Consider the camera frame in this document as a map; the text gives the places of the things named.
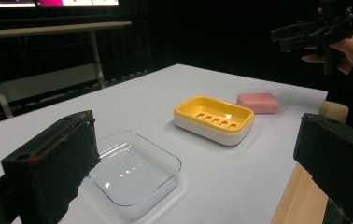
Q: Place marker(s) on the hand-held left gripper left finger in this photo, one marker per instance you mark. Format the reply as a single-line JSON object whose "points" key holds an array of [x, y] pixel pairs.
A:
{"points": [[50, 161]]}

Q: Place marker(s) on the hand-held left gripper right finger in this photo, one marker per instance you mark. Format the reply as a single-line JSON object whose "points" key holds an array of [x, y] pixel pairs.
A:
{"points": [[339, 158]]}

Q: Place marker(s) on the pink soap bar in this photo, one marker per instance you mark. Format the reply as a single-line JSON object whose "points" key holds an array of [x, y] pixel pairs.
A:
{"points": [[258, 102]]}

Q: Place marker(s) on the clear plastic soap dish lid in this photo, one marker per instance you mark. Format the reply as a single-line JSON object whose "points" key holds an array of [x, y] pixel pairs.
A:
{"points": [[134, 174]]}

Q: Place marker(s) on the yellow and white soap dish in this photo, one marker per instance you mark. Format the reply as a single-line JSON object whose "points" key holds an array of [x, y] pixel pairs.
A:
{"points": [[215, 121]]}

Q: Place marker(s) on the light wooden board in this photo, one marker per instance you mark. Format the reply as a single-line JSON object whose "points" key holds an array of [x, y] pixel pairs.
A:
{"points": [[302, 199]]}

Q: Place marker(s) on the table with metal legs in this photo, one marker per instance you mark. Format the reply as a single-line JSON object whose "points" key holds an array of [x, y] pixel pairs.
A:
{"points": [[53, 29]]}

